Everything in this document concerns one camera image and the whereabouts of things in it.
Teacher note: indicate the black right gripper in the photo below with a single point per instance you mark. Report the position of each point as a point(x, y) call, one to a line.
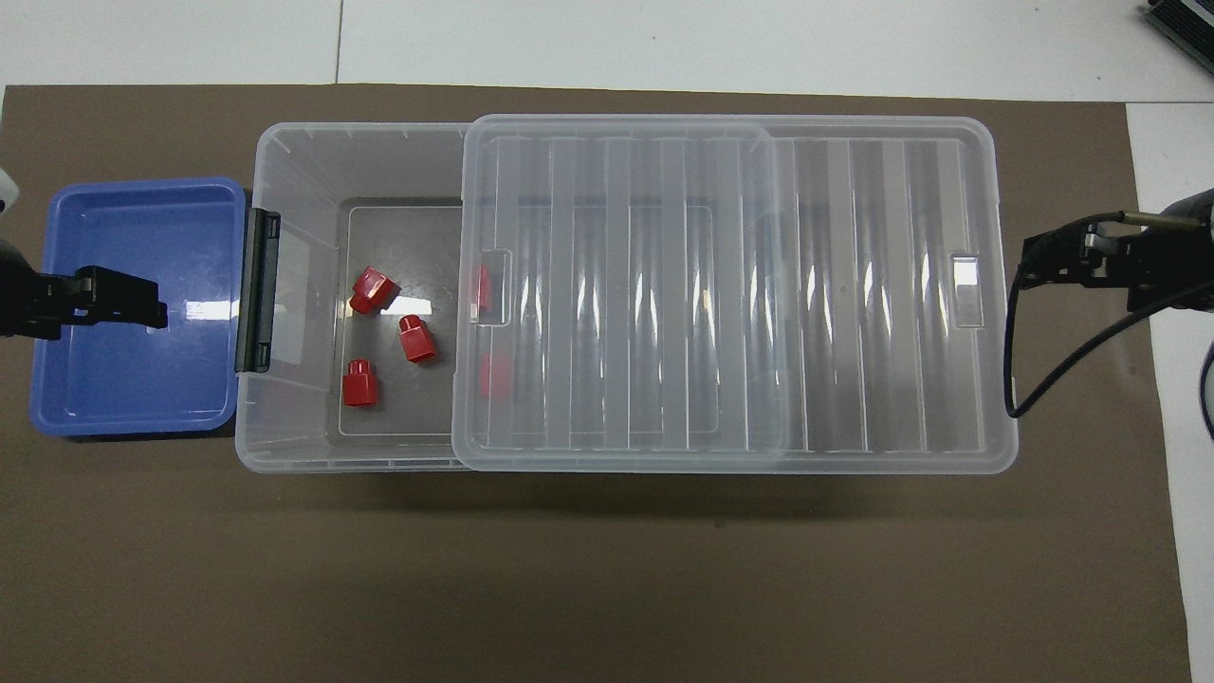
point(1167, 270)

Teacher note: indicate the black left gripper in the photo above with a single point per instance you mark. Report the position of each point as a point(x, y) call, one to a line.
point(38, 305)

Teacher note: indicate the clear ribbed plastic lid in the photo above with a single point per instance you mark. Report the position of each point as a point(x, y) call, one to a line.
point(901, 285)

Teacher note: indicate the red block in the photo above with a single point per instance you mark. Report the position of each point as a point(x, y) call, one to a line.
point(493, 375)
point(359, 382)
point(415, 339)
point(482, 285)
point(373, 289)

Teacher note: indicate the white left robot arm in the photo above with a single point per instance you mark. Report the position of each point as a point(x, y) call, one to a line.
point(4, 194)

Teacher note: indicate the blue plastic tray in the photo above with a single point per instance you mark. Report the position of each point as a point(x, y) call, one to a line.
point(123, 389)

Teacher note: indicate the clear plastic storage box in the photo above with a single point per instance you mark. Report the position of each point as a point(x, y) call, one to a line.
point(285, 417)

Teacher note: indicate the grey ribbed device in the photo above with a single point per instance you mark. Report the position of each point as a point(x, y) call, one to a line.
point(1186, 24)

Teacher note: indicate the brown table mat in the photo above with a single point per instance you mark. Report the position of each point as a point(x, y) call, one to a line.
point(569, 569)

